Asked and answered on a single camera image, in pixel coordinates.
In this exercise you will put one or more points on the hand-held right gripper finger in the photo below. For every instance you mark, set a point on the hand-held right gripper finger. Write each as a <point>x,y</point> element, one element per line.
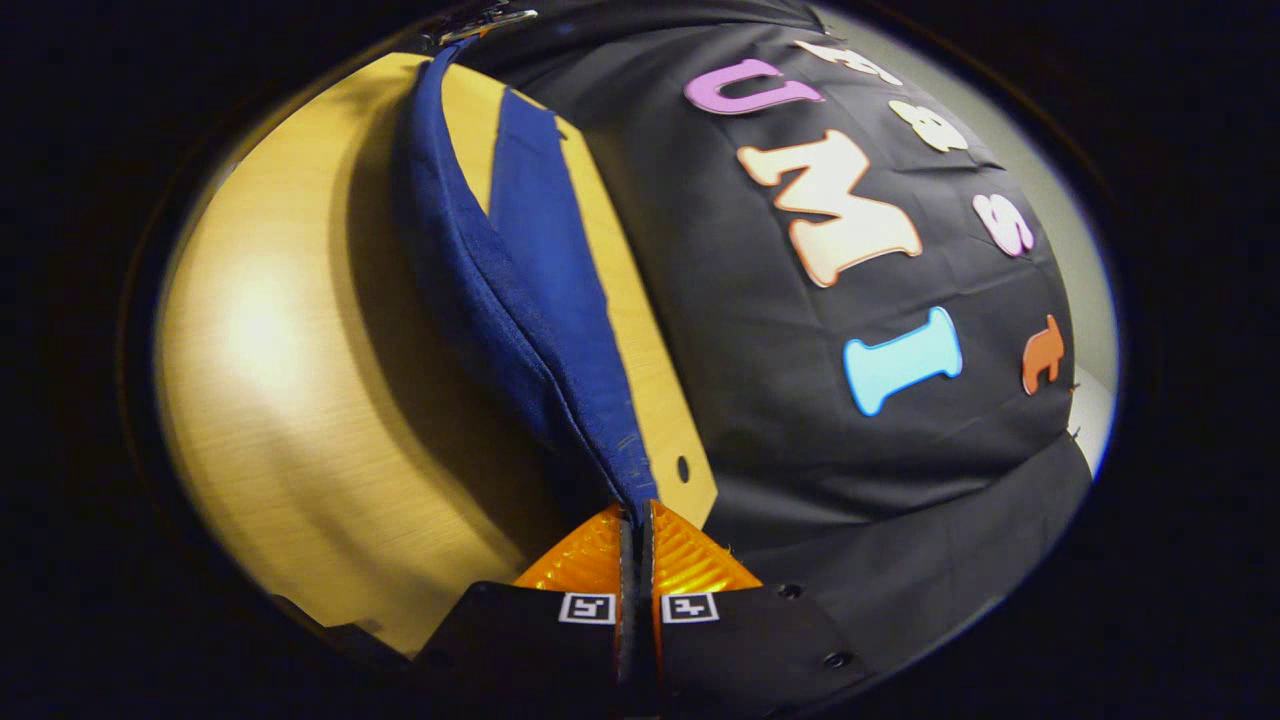
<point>647,600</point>
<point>627,600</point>

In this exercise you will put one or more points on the blue denim jeans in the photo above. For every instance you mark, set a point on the blue denim jeans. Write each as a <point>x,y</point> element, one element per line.
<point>520,250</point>

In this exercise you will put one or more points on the black backdrop cloth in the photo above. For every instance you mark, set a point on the black backdrop cloth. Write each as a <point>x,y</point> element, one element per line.
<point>750,400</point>

